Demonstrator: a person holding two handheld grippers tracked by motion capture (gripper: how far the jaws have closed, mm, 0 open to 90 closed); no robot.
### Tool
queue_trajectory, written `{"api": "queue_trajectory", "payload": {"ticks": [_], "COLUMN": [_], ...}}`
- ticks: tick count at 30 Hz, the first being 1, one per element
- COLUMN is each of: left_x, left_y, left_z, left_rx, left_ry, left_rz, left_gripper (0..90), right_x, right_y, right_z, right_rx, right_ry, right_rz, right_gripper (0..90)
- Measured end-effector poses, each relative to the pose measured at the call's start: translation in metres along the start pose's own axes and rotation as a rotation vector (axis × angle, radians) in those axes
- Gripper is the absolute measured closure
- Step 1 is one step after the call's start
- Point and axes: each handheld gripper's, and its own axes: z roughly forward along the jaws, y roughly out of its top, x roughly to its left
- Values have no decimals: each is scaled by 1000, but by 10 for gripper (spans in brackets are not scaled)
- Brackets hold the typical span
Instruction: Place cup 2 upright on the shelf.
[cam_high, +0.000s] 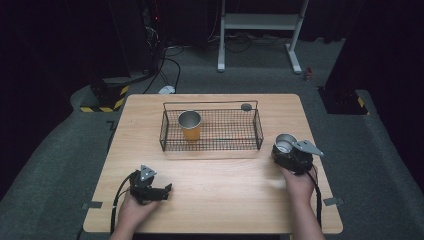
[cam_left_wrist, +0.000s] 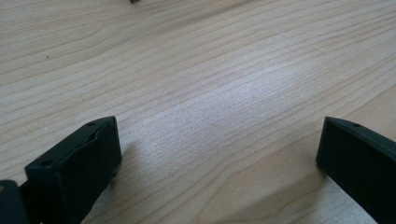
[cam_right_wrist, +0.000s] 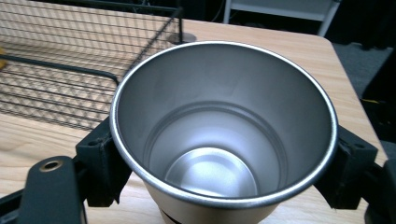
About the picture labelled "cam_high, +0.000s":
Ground person's left hand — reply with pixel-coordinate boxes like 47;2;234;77
116;192;162;235

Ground black wire basket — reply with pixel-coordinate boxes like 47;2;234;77
158;99;265;153

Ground orange metal cup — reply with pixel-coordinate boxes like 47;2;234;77
177;109;203;142

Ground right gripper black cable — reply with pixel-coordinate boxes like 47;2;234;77
305;170;324;230

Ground person's right hand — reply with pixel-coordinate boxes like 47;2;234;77
280;164;320;208

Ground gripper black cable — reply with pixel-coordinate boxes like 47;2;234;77
305;170;324;230
109;170;138;235

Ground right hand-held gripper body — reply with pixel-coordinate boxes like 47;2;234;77
282;139;325;176

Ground black yellow striped base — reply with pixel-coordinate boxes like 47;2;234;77
79;77;130;114

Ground black base with yellow mark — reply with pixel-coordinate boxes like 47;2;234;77
316;85;370;116

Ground white metal stand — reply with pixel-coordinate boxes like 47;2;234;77
216;0;310;75

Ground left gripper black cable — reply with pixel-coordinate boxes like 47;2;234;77
109;170;138;235

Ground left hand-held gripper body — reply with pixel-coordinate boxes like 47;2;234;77
128;164;160;205

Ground grey tape strip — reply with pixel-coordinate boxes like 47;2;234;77
81;200;104;211
322;196;345;207

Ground dark equipment rack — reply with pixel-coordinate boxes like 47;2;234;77
139;0;168;75

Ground black floor cables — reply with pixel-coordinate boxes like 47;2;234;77
142;45;185;95

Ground silver metal cup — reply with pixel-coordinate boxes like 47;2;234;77
273;133;299;155

